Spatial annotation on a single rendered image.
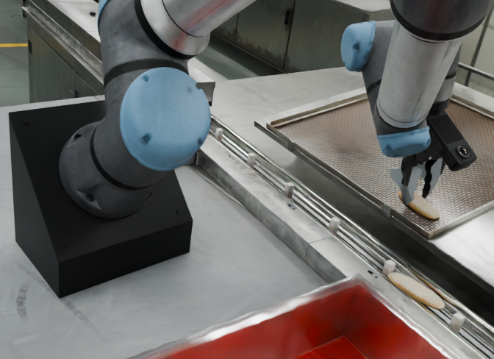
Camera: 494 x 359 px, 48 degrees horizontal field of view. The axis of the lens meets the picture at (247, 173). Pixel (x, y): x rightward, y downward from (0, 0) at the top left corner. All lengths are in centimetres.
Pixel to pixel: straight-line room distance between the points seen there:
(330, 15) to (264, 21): 79
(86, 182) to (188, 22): 27
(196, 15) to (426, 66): 28
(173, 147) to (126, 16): 18
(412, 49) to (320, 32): 349
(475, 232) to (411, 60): 50
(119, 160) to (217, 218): 37
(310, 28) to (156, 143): 356
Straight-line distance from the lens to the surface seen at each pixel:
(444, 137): 98
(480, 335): 92
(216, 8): 69
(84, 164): 81
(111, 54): 76
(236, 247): 99
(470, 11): 56
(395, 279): 95
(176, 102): 70
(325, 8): 408
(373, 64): 88
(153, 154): 69
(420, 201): 110
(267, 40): 462
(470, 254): 102
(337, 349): 83
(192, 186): 116
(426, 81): 69
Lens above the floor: 138
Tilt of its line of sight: 27 degrees down
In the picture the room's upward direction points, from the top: 9 degrees clockwise
